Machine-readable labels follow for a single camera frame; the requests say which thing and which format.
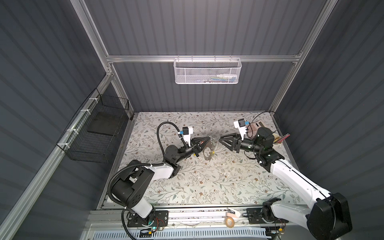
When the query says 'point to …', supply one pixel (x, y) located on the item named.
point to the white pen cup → (278, 146)
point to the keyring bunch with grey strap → (209, 150)
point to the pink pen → (287, 136)
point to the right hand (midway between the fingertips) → (222, 141)
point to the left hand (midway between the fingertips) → (210, 139)
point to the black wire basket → (93, 136)
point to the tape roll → (229, 222)
